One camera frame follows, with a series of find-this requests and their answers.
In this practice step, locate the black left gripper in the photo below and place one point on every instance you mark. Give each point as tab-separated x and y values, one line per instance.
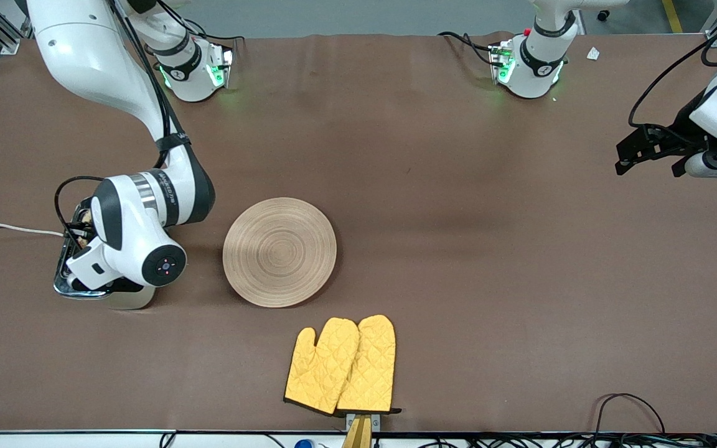
685	127

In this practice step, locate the yellow quilted oven mitt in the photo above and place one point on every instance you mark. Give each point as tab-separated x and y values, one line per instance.
374	367
318	373

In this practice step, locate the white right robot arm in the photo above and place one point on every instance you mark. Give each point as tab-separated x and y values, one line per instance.
84	56

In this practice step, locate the beige chrome two-slot toaster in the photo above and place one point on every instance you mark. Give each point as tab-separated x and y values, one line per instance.
131	302

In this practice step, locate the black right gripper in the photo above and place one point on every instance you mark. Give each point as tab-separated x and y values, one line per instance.
82	219

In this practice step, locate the round wooden plate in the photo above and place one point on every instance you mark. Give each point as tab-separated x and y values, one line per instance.
281	252

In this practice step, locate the brown table cover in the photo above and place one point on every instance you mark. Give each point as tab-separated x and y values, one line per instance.
458	186

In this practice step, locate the small blue object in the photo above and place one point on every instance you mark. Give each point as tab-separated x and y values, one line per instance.
304	444

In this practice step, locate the small white paper scrap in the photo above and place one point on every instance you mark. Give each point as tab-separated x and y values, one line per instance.
593	54

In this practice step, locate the black caster wheel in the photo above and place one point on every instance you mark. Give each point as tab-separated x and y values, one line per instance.
603	14

